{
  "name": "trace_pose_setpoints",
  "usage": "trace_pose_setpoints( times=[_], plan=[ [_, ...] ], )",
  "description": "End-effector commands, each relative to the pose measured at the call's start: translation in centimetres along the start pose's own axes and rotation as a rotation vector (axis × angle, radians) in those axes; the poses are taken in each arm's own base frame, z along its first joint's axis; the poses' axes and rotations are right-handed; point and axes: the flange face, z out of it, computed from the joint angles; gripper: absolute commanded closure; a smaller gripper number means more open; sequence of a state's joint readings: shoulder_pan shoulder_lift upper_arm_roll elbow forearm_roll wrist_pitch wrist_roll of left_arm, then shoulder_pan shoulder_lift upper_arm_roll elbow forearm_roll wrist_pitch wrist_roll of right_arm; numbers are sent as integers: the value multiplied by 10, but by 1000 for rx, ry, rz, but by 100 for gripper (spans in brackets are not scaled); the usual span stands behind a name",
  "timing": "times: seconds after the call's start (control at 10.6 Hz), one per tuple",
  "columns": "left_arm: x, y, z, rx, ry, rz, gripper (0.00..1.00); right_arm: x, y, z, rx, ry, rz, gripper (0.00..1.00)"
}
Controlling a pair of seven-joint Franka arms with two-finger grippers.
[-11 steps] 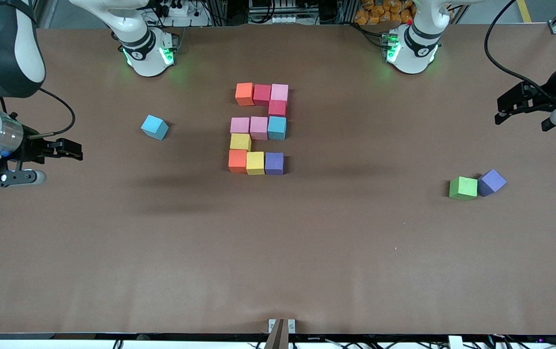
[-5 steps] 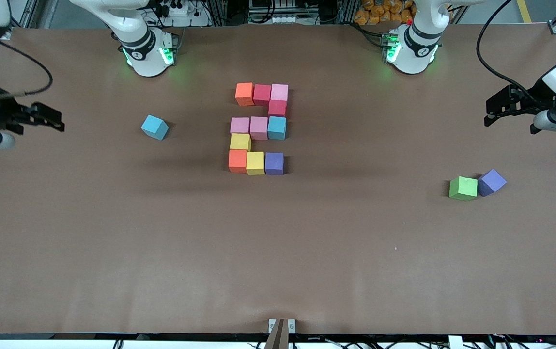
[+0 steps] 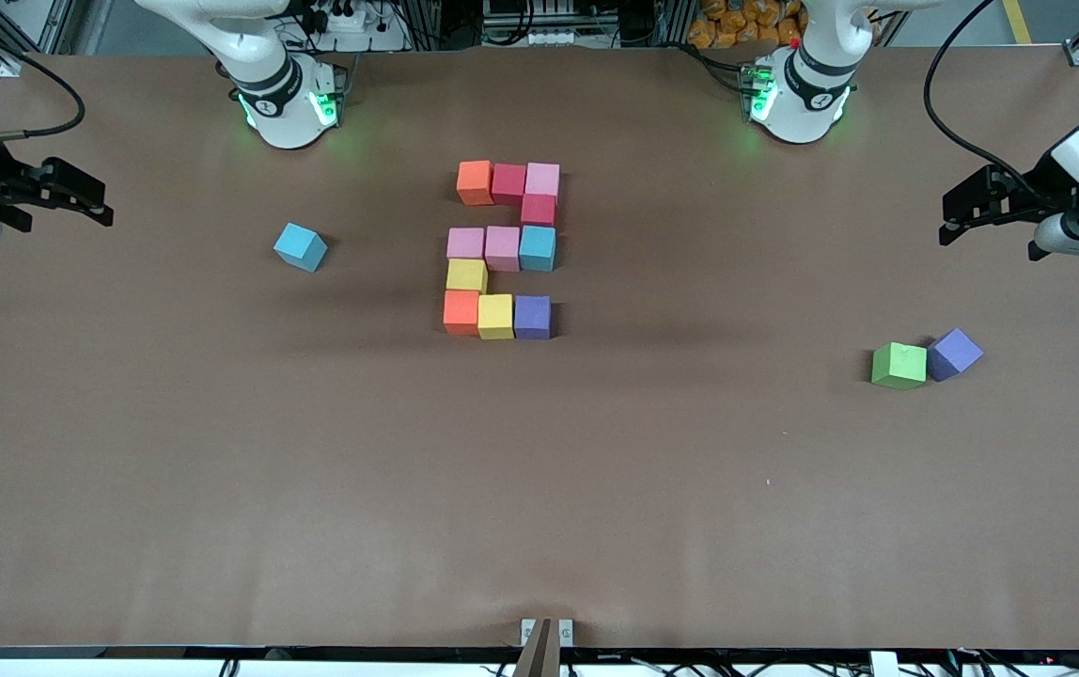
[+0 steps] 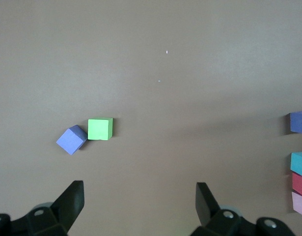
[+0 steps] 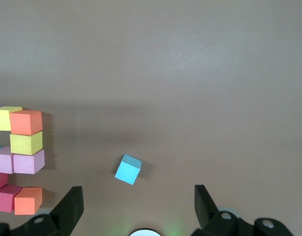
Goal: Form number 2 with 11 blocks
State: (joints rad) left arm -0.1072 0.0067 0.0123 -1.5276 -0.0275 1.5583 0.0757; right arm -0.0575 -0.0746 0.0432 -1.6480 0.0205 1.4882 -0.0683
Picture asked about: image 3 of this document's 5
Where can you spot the light blue foam cube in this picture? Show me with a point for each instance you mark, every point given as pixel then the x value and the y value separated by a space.
pixel 538 249
pixel 300 246

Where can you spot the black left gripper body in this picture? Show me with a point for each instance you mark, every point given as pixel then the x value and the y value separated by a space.
pixel 1044 184

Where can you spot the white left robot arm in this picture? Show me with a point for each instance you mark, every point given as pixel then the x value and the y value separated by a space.
pixel 807 94

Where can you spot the pile of orange objects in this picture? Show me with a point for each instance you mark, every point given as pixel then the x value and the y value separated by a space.
pixel 746 23

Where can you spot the yellow foam cube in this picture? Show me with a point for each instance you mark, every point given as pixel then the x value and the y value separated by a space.
pixel 495 317
pixel 467 275

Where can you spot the purple foam cube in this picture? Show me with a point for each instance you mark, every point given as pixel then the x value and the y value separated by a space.
pixel 532 317
pixel 953 354

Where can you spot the pink foam cube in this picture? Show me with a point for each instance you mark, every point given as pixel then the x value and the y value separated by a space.
pixel 542 179
pixel 502 249
pixel 465 243

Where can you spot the metal mounting bracket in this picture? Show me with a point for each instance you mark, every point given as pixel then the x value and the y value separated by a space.
pixel 546 635

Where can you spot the orange foam cube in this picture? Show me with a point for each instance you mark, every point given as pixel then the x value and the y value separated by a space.
pixel 475 181
pixel 461 313

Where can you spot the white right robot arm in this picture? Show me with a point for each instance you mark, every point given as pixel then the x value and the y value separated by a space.
pixel 262 42

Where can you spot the crimson foam cube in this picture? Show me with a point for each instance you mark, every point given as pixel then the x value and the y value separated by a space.
pixel 538 211
pixel 508 183

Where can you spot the paper table cover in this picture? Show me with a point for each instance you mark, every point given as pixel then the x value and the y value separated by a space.
pixel 539 527

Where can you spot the white power strip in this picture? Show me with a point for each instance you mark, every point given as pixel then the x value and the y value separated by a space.
pixel 344 19
pixel 549 38

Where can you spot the green foam cube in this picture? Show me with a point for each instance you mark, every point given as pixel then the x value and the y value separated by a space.
pixel 899 365

